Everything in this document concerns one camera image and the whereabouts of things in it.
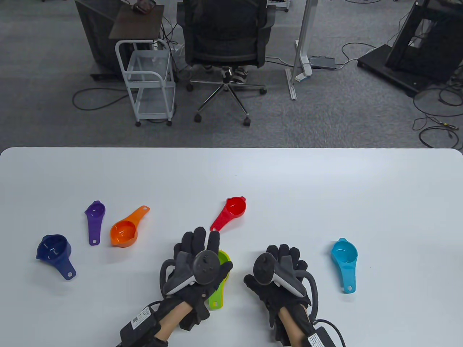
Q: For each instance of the person's left hand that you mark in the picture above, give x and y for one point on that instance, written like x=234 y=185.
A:
x=193 y=242

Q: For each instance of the person's right hand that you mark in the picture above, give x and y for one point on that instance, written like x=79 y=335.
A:
x=282 y=248

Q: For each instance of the red plastic measuring cup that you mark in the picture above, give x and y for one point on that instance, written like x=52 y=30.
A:
x=235 y=208

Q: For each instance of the green plastic measuring cup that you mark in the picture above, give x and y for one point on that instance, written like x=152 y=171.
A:
x=217 y=298

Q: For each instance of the light blue plastic measuring cup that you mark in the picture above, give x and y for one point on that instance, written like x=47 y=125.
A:
x=345 y=255

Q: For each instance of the orange plastic measuring cup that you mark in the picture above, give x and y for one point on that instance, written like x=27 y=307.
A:
x=124 y=231

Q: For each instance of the purple plastic measuring cup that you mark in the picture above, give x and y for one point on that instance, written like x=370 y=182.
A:
x=94 y=224

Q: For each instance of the navy blue plastic measuring cup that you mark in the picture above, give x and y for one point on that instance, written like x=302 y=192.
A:
x=54 y=249

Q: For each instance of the person's right forearm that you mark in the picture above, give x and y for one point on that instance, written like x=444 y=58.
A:
x=293 y=323

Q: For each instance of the person's left forearm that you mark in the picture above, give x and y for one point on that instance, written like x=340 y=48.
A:
x=173 y=320

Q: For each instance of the grey tracking controller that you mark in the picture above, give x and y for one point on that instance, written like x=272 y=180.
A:
x=206 y=267
x=264 y=269

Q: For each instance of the black labelled wrist box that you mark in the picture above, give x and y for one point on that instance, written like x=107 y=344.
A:
x=139 y=321
x=320 y=339

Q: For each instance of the black power adapter box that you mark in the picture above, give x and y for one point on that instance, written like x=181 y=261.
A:
x=322 y=62

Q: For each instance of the black mesh office chair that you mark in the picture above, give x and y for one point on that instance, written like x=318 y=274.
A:
x=224 y=32

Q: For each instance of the white metal desk leg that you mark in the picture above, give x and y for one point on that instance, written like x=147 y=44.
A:
x=302 y=36

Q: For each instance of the dark brown side table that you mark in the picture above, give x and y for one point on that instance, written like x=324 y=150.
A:
x=135 y=25

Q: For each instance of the black floor cabinet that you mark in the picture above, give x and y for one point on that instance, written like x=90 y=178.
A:
x=97 y=32

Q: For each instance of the black display stand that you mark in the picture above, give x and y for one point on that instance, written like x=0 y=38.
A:
x=416 y=54

